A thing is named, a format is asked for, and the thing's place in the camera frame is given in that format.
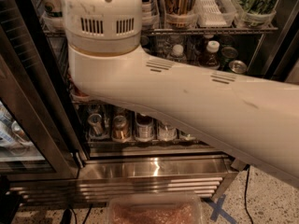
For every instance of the glass fridge door left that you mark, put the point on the glass fridge door left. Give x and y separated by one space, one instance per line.
38 141

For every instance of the back green soda can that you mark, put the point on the back green soda can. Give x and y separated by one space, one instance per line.
227 55

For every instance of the open fridge door right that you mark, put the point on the open fridge door right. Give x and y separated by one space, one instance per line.
283 47

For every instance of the steel fridge base grille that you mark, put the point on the steel fridge base grille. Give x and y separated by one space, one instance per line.
208 176

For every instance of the white patterned tall can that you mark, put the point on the white patterned tall can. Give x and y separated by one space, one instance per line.
51 0

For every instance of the water bottle middle shelf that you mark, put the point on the water bottle middle shelf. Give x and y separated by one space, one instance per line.
177 54

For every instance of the gold can bottom shelf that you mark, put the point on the gold can bottom shelf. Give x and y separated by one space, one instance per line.
120 128

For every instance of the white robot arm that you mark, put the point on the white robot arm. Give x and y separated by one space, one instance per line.
254 120

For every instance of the tea bottle top shelf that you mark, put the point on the tea bottle top shelf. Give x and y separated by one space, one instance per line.
150 14

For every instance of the green soda can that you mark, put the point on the green soda can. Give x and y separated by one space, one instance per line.
227 55
238 67

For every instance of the empty white tray top shelf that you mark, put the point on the empty white tray top shelf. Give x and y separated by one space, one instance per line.
214 13

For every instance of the brown tea bottle middle shelf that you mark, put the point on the brown tea bottle middle shelf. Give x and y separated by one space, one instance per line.
209 58

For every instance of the green can bottom shelf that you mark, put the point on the green can bottom shelf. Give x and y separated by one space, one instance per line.
186 136

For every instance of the front green soda can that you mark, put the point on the front green soda can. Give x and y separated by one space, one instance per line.
238 67

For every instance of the silver can bottom shelf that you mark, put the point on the silver can bottom shelf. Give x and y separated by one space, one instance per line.
95 120

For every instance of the brown striped tall can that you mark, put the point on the brown striped tall can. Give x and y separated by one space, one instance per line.
179 13

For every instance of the tea bottle bottom shelf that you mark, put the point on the tea bottle bottom shelf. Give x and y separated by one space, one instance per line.
143 128

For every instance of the clear plastic bin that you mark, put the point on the clear plastic bin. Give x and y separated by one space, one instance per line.
155 208

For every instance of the water bottle bottom shelf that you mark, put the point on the water bottle bottom shelf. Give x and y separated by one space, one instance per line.
166 132

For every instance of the water bottle shelf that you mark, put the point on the water bottle shelf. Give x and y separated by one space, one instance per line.
177 54
166 132

